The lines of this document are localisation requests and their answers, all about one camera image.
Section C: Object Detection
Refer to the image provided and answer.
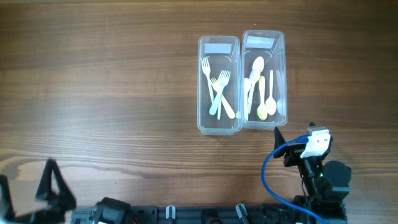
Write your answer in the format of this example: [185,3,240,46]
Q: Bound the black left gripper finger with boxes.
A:
[35,159,76,212]
[1,175,15,221]

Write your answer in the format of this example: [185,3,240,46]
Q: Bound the yellow plastic spoon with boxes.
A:
[257,76,268,120]

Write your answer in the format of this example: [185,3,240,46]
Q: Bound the white spoon bowl down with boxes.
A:
[266,70,277,115]

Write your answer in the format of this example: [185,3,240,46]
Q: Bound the cream yellow plastic fork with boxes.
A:
[210,78,236,119]

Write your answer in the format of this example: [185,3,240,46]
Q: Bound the light blue plastic fork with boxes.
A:
[209,70,231,115]

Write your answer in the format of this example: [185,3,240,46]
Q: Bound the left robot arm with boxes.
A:
[1,159,134,223]

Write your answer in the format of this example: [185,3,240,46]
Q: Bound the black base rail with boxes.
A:
[71,203,327,224]

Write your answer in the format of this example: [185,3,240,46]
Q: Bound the small white plastic fork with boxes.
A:
[201,57,214,102]

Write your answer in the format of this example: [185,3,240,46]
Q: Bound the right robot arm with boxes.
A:
[273,123,351,223]

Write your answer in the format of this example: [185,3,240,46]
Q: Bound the white long plastic fork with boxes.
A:
[217,97,222,120]

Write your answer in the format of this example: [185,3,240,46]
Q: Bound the white spoon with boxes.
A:
[248,69,261,114]
[244,78,251,120]
[248,56,266,115]

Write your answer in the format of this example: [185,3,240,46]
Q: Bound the clear plastic container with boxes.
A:
[241,30,288,129]
[197,35,243,136]

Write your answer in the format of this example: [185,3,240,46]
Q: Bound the blue right cable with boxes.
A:
[261,134,329,224]

